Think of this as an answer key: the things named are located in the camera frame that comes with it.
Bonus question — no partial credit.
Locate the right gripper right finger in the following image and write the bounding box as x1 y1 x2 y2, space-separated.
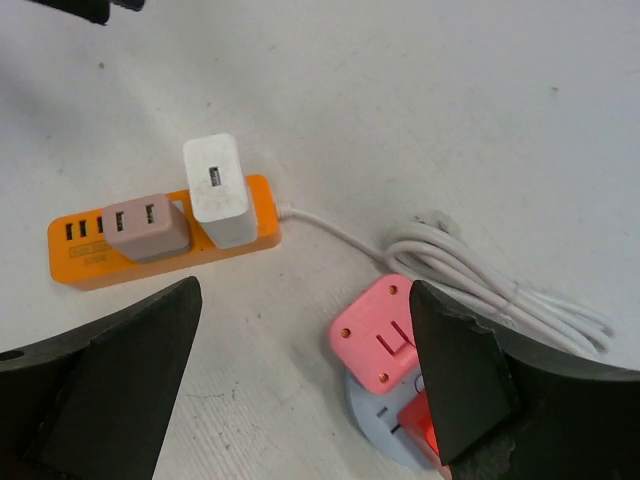
409 281 639 480

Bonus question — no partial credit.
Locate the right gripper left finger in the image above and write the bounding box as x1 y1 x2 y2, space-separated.
1 276 202 479

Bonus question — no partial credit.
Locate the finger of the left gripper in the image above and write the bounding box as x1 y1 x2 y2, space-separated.
34 0 146 25

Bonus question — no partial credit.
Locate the red cube socket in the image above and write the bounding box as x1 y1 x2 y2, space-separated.
398 391 452 480

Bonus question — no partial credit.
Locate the round blue power socket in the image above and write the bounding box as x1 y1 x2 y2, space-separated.
344 367 435 471

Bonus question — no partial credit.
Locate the pink plug adapter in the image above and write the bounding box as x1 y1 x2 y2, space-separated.
328 274 418 395

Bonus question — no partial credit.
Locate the orange power strip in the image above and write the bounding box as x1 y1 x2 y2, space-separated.
47 175 281 291

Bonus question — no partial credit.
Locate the brown pink charger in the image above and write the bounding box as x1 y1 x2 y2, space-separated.
101 194 191 263

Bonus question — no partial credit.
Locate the white power strip cord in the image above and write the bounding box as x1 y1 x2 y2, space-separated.
274 202 616 356

